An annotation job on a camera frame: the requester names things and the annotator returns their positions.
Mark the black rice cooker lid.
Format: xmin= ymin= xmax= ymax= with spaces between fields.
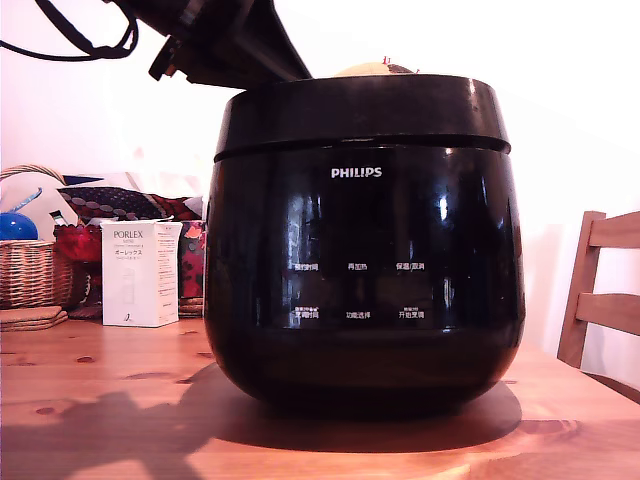
xmin=213 ymin=73 xmax=513 ymax=163

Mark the black Philips rice cooker body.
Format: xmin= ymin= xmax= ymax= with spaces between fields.
xmin=203 ymin=144 xmax=527 ymax=417

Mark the beige rounded object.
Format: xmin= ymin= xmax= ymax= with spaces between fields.
xmin=332 ymin=55 xmax=422 ymax=78

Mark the dark patterned cushion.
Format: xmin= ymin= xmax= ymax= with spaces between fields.
xmin=57 ymin=184 xmax=204 ymax=222

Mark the red floral tin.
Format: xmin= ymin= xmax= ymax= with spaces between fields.
xmin=178 ymin=220 xmax=207 ymax=301

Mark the red glass bowl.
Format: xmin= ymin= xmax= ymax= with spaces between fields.
xmin=53 ymin=224 xmax=103 ymax=264

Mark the white Porlex box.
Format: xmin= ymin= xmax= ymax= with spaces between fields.
xmin=100 ymin=218 xmax=183 ymax=329

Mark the blue ribbon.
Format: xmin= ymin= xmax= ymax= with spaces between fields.
xmin=9 ymin=187 xmax=43 ymax=213

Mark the blue ball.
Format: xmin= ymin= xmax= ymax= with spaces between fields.
xmin=0 ymin=212 xmax=39 ymax=242

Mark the stack of cork coasters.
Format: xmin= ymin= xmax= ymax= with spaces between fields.
xmin=0 ymin=306 xmax=69 ymax=333

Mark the wooden chair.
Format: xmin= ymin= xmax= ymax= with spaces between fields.
xmin=556 ymin=210 xmax=640 ymax=401

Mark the thick black cable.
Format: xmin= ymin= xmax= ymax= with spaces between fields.
xmin=33 ymin=0 xmax=139 ymax=56

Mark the thin black cable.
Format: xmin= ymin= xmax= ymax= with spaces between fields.
xmin=0 ymin=38 xmax=132 ymax=62

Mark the wicker basket with handle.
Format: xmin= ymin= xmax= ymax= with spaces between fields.
xmin=0 ymin=163 xmax=76 ymax=310

